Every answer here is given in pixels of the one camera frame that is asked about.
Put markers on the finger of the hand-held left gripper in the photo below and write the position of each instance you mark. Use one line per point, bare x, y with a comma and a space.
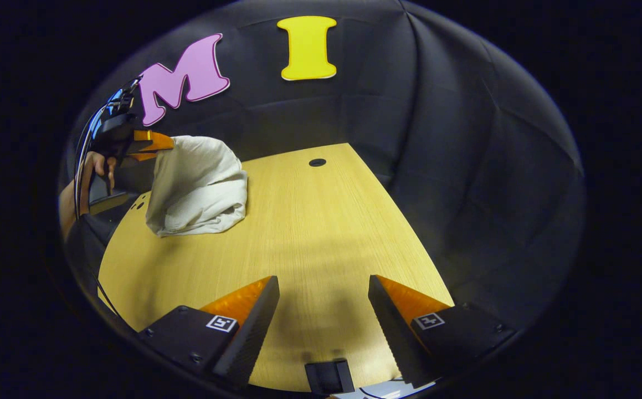
154, 140
143, 157

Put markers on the white paper sheet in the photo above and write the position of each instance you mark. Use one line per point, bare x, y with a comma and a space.
387, 390

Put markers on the white jeans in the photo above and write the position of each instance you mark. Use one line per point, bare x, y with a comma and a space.
199, 188

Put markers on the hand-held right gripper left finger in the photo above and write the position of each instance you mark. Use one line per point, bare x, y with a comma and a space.
254, 338

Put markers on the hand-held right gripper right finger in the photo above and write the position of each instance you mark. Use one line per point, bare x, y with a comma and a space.
395, 338

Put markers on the black backdrop cloth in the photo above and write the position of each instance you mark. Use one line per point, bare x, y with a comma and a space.
437, 138

